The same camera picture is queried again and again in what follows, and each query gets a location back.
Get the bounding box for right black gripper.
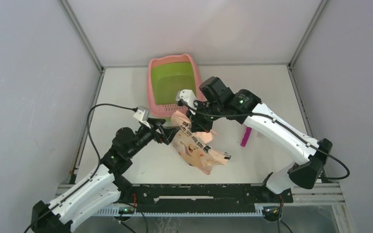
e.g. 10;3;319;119
186;99;224;133

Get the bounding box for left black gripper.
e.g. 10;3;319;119
127;117;179;158

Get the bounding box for cat litter bag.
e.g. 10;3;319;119
171;111;231;175

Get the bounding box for magenta plastic scoop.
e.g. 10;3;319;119
240;127;252;147

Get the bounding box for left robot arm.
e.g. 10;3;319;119
27;118;180;233

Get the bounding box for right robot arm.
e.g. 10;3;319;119
177;77;333;202

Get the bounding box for pink green litter box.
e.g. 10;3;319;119
147;53;205;118

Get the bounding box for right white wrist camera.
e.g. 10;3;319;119
175;89;197;111

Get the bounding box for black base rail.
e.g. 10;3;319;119
118;183;293;214

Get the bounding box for left black cable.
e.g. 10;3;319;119
86;103;139;181

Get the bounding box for black cable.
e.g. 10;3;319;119
86;103;139;181
178;100;351;181

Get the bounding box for right black cable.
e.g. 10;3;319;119
178;100;351;181

